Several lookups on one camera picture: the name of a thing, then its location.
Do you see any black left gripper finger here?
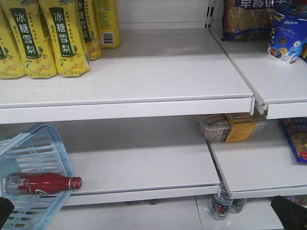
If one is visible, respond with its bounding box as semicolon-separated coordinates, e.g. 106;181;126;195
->
0;197;14;224

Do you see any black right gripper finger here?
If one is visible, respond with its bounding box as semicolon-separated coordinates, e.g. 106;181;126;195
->
271;195;307;230

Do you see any red coca-cola aluminium bottle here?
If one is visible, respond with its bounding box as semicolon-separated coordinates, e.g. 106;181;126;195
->
4;172;83;195

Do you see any light blue plastic basket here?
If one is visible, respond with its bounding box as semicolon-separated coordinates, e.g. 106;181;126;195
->
0;124;74;230

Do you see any clear bottle lower shelf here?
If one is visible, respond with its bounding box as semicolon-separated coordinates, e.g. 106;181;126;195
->
210;189;233;220

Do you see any blue cracker bag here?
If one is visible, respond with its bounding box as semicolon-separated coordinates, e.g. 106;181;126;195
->
278;117;307;164

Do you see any clear biscuit tray yellow label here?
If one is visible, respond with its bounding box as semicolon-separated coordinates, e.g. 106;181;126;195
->
196;113;268;143

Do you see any white metal shelf unit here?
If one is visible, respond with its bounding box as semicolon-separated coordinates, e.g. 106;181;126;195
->
0;0;307;230

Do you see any blue cookie cup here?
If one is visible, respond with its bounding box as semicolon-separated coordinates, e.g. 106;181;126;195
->
267;3;307;64

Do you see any biscuit pack blue label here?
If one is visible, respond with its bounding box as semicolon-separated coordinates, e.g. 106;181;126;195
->
222;0;274;41

